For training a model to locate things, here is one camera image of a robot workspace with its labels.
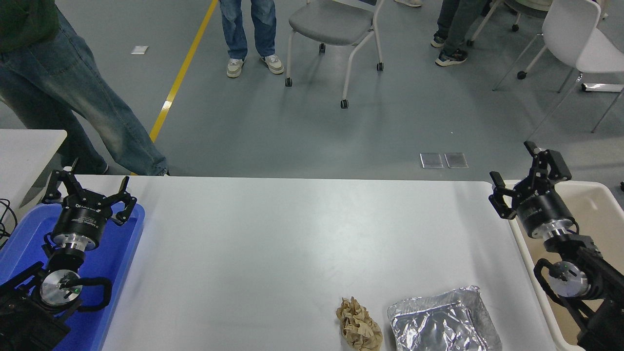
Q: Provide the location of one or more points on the wheeled office chair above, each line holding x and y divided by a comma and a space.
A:
529, 6

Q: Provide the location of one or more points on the white side table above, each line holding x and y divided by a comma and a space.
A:
24, 156

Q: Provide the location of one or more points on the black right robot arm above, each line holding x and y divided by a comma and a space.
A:
590, 273

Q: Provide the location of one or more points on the white flat base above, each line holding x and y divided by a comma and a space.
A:
602, 87

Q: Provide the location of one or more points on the white plastic chair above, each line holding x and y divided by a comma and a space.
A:
570, 29

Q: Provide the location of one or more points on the foil tray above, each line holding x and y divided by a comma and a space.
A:
438, 324

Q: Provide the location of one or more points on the blue plastic tray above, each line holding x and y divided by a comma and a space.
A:
117, 253

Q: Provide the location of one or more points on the tan paper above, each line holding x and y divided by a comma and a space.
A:
358, 326

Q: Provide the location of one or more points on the large pale plastic bin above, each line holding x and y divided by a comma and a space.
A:
599, 214

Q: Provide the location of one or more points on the clear floor plate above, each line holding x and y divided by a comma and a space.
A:
431, 160
456, 160

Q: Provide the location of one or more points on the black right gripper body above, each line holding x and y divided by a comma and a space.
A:
543, 209

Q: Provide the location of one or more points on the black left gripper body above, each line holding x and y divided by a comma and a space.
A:
83, 219

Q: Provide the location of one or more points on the grey seat wheeled chair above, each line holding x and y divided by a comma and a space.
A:
331, 22

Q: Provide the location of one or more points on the person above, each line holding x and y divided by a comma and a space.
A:
409, 3
239, 29
456, 24
48, 73

